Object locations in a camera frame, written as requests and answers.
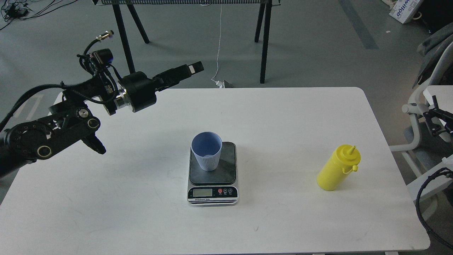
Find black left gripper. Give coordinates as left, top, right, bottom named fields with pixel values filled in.
left=118, top=61, right=204, bottom=113

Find blue ribbed plastic cup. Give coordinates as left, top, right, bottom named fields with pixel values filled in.
left=191, top=132, right=222, bottom=171

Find yellow squeeze bottle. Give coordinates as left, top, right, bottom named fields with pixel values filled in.
left=316, top=144, right=361, bottom=192

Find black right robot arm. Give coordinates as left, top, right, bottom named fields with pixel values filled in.
left=415, top=95, right=453, bottom=250

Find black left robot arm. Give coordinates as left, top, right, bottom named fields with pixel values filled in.
left=0, top=30, right=204, bottom=177

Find digital kitchen scale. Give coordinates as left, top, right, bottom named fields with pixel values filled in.
left=187, top=142, right=239, bottom=207

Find white cardboard box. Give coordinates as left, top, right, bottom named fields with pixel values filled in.
left=389, top=0, right=424, bottom=24

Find white office chair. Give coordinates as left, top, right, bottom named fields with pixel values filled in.
left=389, top=23, right=453, bottom=204

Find white hanging cable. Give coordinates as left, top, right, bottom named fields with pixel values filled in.
left=211, top=3, right=225, bottom=88

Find black metal rack frame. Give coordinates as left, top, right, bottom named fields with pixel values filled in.
left=93, top=0, right=281, bottom=85

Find black floor cables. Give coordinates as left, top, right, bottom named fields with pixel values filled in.
left=0, top=0, right=78, bottom=31

